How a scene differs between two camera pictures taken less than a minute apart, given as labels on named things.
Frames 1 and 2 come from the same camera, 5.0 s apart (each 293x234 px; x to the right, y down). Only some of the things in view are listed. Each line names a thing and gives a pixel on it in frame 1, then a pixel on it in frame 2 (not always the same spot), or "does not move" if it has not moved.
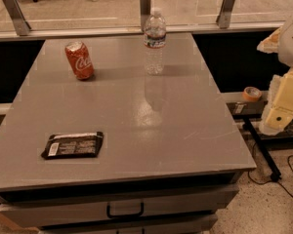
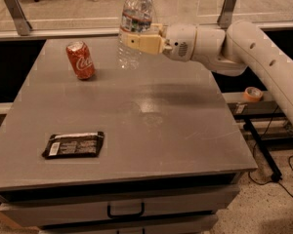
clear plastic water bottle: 154,43 to 135,27
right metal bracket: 228,6 does not move
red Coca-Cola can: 80,59 does not move
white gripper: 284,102 to 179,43
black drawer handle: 123,215 does not move
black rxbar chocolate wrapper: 72,145 does not move
